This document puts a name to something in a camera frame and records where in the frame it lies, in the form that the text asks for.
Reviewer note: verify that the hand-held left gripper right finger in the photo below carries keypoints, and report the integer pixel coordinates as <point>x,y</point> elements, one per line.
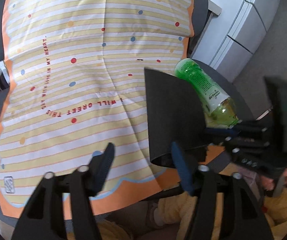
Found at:
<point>182,167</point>

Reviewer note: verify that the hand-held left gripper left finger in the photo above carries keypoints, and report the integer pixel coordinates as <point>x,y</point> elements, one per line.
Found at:
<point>104,165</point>

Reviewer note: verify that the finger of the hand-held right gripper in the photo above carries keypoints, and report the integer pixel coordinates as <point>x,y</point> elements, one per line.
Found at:
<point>251,127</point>
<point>218,131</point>

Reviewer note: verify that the green plastic bottle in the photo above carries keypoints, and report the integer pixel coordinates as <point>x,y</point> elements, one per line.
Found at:
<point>198,80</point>

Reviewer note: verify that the person's right leg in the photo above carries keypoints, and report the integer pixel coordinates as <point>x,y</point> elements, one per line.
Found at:
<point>173,210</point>

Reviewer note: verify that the white refrigerator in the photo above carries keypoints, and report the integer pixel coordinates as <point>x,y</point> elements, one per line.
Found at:
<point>246,30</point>

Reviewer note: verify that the grey office chair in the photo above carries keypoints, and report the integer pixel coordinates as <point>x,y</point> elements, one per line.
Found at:
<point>199,10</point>

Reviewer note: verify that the yellow striped dotted cloth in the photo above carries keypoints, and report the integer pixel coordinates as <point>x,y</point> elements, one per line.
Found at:
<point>71,42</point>

